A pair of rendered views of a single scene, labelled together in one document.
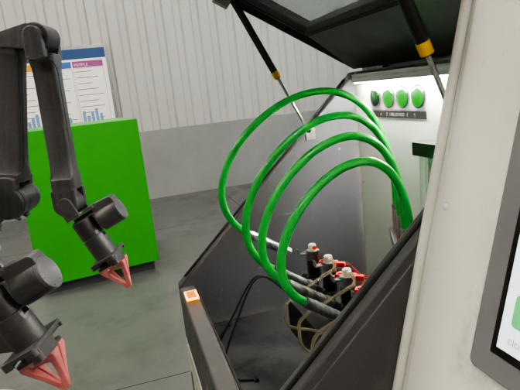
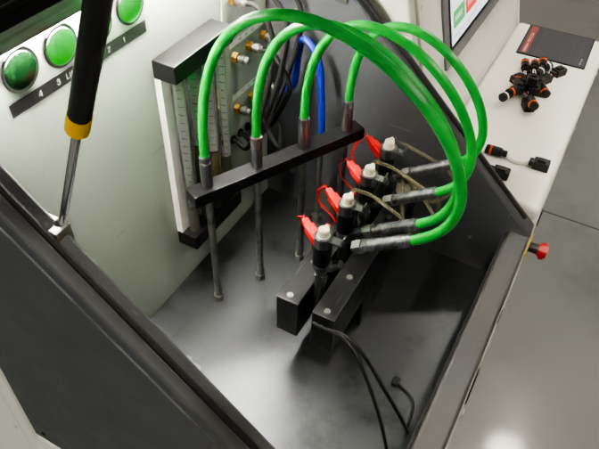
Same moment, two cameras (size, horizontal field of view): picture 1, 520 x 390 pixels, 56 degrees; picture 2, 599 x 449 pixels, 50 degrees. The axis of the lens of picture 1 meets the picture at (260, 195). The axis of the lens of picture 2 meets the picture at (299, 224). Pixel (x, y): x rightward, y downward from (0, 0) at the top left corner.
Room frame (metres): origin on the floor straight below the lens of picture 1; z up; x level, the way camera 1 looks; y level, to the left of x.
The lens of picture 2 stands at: (1.46, 0.31, 1.75)
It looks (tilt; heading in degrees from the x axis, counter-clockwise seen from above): 44 degrees down; 222
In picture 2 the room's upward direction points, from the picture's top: 2 degrees clockwise
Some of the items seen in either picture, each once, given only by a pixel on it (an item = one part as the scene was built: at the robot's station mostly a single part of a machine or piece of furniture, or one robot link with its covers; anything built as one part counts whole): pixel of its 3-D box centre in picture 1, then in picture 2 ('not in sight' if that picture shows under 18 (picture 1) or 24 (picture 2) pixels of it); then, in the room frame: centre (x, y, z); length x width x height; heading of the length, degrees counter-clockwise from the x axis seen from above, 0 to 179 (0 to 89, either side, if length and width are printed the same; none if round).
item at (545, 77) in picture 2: not in sight; (535, 79); (0.21, -0.15, 1.01); 0.23 x 0.11 x 0.06; 15
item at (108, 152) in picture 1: (85, 198); not in sight; (4.23, 1.53, 0.65); 0.95 x 0.86 x 1.30; 113
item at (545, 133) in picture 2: not in sight; (526, 103); (0.25, -0.13, 0.97); 0.70 x 0.22 x 0.03; 15
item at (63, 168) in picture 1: (56, 124); not in sight; (1.15, 0.45, 1.40); 0.11 x 0.06 x 0.43; 0
